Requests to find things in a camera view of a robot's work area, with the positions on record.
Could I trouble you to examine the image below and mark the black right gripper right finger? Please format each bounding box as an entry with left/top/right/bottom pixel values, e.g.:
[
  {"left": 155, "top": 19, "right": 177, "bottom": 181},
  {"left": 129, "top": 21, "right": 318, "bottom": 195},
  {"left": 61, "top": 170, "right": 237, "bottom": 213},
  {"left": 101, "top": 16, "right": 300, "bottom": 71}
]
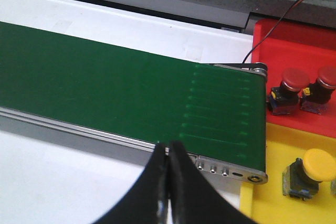
[{"left": 169, "top": 141, "right": 255, "bottom": 223}]

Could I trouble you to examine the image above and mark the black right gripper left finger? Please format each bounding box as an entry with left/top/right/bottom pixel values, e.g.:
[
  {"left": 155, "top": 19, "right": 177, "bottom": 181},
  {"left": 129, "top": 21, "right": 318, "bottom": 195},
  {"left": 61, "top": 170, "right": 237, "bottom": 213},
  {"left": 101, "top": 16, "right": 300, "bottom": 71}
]
[{"left": 95, "top": 143, "right": 167, "bottom": 223}]

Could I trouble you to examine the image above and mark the yellow mushroom push button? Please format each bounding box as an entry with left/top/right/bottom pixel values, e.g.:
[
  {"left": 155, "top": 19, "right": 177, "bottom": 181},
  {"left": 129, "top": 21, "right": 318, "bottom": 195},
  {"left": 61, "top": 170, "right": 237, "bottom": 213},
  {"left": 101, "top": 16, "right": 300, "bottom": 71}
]
[{"left": 282, "top": 148, "right": 335, "bottom": 200}]

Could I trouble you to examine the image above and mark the red mushroom push button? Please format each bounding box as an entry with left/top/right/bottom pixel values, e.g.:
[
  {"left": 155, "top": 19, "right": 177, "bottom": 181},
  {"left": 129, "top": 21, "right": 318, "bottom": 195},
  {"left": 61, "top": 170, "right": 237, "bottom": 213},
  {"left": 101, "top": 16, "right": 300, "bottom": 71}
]
[
  {"left": 300, "top": 66, "right": 335, "bottom": 115},
  {"left": 267, "top": 68, "right": 310, "bottom": 115}
]

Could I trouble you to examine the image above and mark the yellow plastic tray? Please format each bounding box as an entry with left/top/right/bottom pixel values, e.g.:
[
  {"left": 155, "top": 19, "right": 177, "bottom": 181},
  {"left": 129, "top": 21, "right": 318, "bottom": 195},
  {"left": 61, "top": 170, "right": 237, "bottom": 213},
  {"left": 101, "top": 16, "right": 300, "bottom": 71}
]
[{"left": 239, "top": 123, "right": 335, "bottom": 223}]

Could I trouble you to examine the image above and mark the green conveyor belt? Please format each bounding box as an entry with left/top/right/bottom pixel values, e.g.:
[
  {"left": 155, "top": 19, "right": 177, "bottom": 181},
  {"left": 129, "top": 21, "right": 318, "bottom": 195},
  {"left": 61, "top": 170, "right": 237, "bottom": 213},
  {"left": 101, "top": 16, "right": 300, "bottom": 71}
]
[{"left": 1, "top": 23, "right": 266, "bottom": 171}]

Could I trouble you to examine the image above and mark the silver conveyor end roller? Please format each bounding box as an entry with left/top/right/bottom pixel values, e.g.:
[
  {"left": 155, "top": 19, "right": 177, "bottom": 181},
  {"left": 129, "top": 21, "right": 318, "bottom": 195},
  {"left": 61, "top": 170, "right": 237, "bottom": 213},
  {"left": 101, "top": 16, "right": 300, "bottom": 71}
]
[{"left": 211, "top": 62, "right": 268, "bottom": 82}]

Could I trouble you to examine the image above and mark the red plastic tray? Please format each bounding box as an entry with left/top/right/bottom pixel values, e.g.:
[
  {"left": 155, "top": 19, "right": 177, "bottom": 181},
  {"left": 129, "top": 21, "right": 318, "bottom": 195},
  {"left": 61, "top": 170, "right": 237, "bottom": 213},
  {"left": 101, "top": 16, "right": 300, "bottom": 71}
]
[{"left": 251, "top": 22, "right": 335, "bottom": 137}]

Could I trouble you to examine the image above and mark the aluminium conveyor frame rail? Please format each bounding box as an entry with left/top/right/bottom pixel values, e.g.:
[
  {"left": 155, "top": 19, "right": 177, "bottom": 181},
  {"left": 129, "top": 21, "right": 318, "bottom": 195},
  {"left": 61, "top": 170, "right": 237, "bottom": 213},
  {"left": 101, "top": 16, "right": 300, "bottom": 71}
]
[{"left": 1, "top": 107, "right": 268, "bottom": 185}]

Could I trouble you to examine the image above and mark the red black wire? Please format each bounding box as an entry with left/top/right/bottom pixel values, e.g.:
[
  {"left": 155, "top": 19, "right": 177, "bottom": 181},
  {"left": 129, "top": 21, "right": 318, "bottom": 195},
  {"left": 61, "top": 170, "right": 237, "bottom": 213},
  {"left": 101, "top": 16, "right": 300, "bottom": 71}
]
[{"left": 243, "top": 0, "right": 336, "bottom": 64}]

